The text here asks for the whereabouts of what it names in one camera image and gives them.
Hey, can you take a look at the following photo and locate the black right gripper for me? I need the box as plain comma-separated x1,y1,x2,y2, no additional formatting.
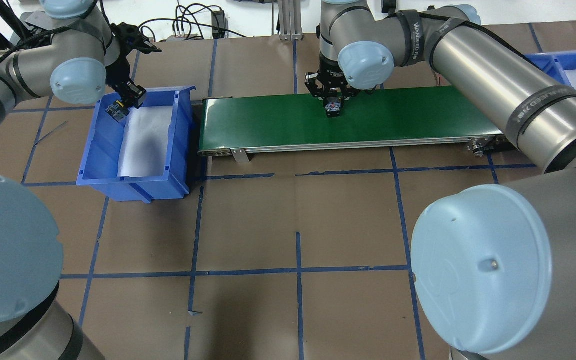
304,55,362,106

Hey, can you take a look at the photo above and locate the green conveyor belt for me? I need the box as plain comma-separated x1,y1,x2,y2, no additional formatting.
198,86,502,157

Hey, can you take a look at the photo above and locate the blue left plastic bin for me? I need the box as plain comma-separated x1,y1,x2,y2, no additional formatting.
76,86,195,204

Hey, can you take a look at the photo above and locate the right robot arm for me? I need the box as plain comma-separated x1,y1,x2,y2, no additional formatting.
390,20,576,237

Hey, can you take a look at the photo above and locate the red push button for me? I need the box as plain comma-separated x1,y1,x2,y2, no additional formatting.
105,100,130,123

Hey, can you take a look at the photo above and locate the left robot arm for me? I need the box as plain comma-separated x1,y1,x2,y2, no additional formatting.
0,0,147,360

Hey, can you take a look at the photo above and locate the yellow push button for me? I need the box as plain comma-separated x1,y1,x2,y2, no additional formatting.
323,96,345,119

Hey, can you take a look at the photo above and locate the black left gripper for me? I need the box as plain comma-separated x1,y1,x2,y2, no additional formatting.
106,45,147,110

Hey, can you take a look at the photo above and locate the blue plastic bin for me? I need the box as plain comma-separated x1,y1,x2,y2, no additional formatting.
523,49,576,116
76,86,195,204

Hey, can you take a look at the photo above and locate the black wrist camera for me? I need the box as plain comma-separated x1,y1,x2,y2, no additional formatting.
110,22,163,57

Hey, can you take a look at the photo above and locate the blue right plastic bin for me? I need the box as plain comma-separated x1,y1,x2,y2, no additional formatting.
523,49,576,116

